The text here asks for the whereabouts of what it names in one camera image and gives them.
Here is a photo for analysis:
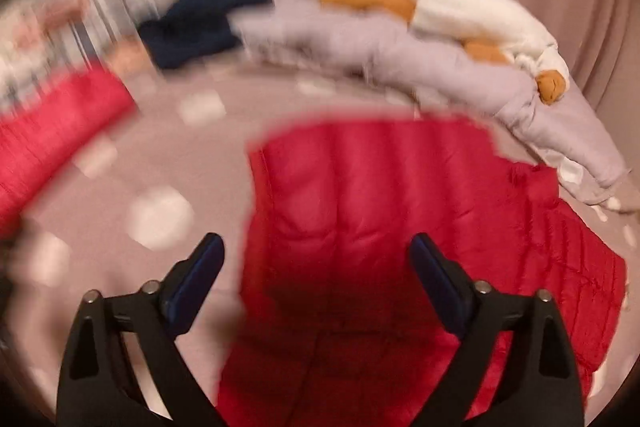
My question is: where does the grey quilt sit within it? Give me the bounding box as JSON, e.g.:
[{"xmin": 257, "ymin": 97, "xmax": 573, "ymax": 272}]
[{"xmin": 232, "ymin": 0, "xmax": 631, "ymax": 208}]

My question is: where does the red garment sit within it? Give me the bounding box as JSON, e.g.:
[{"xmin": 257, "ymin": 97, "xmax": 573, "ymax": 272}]
[{"xmin": 0, "ymin": 66, "xmax": 138, "ymax": 235}]

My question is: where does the red puffer jacket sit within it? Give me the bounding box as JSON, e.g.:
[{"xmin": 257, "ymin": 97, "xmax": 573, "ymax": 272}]
[{"xmin": 216, "ymin": 114, "xmax": 630, "ymax": 427}]

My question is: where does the navy garment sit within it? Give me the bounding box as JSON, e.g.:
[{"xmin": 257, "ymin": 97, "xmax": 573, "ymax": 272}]
[{"xmin": 139, "ymin": 0, "xmax": 273, "ymax": 70}]

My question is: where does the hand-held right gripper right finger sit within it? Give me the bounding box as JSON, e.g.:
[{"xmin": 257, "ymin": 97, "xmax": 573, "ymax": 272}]
[{"xmin": 410, "ymin": 233, "xmax": 585, "ymax": 427}]

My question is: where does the plaid cloth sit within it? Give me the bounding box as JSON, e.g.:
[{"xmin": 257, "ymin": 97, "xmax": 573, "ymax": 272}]
[{"xmin": 0, "ymin": 0, "xmax": 191, "ymax": 108}]

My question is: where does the white goose plush toy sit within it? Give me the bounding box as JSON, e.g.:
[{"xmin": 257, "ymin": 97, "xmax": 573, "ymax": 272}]
[{"xmin": 319, "ymin": 0, "xmax": 571, "ymax": 105}]

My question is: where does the polka dot bed sheet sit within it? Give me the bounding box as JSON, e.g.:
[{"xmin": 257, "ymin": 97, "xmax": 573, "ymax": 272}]
[{"xmin": 0, "ymin": 57, "xmax": 640, "ymax": 427}]

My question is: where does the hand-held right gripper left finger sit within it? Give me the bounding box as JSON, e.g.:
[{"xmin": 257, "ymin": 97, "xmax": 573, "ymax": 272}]
[{"xmin": 56, "ymin": 233, "xmax": 226, "ymax": 427}]

